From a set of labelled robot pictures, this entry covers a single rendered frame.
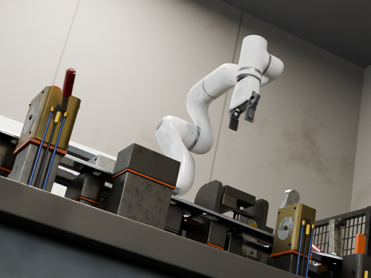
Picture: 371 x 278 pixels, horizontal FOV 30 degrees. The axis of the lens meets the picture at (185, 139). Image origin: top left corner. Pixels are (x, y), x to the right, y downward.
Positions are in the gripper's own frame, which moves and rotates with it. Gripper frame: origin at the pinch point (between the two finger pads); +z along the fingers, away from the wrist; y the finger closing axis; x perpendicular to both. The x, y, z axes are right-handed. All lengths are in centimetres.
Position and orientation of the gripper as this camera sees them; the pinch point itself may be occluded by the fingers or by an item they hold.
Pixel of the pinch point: (240, 122)
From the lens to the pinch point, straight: 223.3
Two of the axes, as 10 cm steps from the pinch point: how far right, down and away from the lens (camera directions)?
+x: 8.5, 3.6, 3.8
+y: 4.9, -2.8, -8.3
